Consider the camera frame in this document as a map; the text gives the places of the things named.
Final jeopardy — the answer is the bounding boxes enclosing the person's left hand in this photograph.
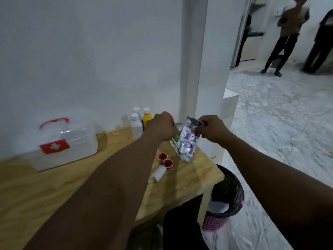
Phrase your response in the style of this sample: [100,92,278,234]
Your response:
[143,111,178,142]

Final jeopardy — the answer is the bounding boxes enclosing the person's right hand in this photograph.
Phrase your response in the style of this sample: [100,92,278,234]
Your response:
[195,115,231,144]

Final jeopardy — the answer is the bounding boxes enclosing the silver foil packet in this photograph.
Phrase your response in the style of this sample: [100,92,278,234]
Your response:
[170,116,206,163]

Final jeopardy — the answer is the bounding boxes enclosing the person's right forearm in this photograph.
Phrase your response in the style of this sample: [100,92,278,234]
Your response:
[220,131,333,250]

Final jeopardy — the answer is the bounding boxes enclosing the person's left forearm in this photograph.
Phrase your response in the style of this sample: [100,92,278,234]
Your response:
[23,129,167,250]

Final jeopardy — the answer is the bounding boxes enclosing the white cabinet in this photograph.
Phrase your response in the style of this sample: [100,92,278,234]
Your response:
[206,88,240,164]

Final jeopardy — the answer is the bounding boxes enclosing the yellow plastic bottle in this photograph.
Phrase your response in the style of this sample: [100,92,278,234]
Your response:
[142,107,153,129]

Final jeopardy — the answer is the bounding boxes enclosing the white bandage roll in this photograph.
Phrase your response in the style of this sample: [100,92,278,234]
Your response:
[151,165,167,183]

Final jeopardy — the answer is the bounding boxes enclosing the pink bin with black bag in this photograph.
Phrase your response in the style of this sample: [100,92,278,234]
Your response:
[202,164,245,231]

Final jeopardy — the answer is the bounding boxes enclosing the white first aid box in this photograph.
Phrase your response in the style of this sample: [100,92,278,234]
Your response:
[22,118,98,172]

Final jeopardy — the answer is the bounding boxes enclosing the person's leg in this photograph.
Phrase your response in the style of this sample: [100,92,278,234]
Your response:
[163,206,210,250]

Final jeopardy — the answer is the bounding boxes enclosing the wooden table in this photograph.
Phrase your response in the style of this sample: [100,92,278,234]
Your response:
[0,126,225,250]

